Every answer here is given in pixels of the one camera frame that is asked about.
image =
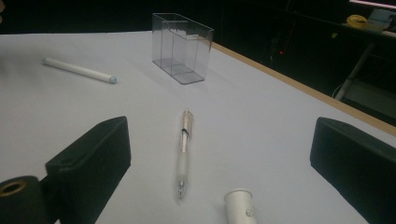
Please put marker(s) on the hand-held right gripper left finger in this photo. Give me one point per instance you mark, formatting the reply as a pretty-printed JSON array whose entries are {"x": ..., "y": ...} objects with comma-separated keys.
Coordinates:
[{"x": 90, "y": 161}]

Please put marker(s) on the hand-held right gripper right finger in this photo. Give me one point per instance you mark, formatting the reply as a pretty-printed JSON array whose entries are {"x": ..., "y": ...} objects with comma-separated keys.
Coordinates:
[{"x": 358, "y": 161}]

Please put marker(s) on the white pen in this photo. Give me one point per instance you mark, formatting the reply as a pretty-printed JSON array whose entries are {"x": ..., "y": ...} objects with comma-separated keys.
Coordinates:
[{"x": 77, "y": 70}]

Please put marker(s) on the silver clear pen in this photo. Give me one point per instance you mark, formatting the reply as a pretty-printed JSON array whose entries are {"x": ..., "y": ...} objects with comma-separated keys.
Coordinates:
[{"x": 184, "y": 146}]

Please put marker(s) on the clear plastic pen holder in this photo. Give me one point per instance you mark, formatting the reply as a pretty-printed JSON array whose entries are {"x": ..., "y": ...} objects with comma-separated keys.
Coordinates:
[{"x": 174, "y": 46}]

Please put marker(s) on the wooden table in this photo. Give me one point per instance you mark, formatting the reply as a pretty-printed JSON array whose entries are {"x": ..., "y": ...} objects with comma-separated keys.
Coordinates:
[{"x": 311, "y": 90}]

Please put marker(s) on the white metal stand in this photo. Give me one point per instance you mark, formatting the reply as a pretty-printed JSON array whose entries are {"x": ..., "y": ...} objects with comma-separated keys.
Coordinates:
[{"x": 355, "y": 73}]

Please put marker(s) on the white table cover sheet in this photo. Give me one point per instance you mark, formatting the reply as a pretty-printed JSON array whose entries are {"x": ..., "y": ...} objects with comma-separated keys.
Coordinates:
[{"x": 249, "y": 124}]

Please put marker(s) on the yellow roll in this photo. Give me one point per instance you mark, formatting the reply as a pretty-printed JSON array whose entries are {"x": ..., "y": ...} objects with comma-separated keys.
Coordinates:
[{"x": 356, "y": 21}]

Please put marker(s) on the light blue box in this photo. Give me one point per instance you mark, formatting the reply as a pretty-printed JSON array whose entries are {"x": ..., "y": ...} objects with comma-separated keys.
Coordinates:
[{"x": 379, "y": 19}]

